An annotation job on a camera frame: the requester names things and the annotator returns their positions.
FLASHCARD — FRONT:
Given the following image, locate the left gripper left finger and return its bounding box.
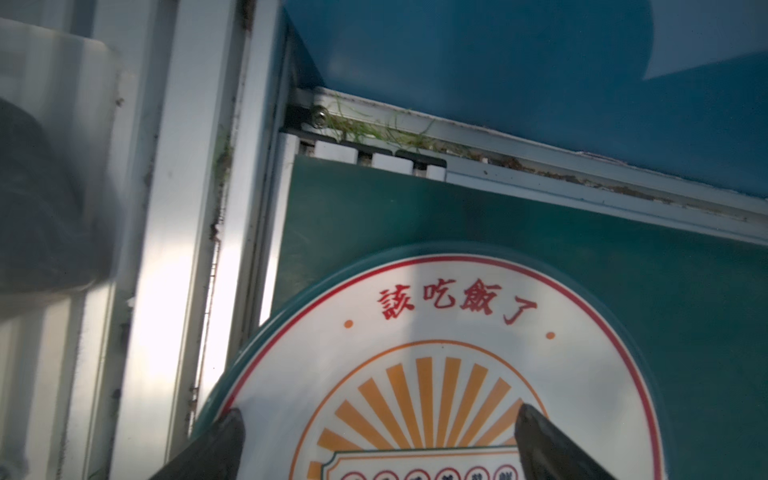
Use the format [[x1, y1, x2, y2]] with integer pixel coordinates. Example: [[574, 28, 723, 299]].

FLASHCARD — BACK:
[[150, 409, 245, 480]]

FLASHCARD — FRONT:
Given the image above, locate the sunburst plate at left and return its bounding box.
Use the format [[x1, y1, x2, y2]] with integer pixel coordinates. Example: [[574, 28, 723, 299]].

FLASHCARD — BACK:
[[195, 242, 668, 479]]

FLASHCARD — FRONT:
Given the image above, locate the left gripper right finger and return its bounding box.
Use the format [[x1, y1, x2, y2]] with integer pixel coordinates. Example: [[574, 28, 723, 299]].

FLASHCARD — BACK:
[[514, 403, 615, 480]]

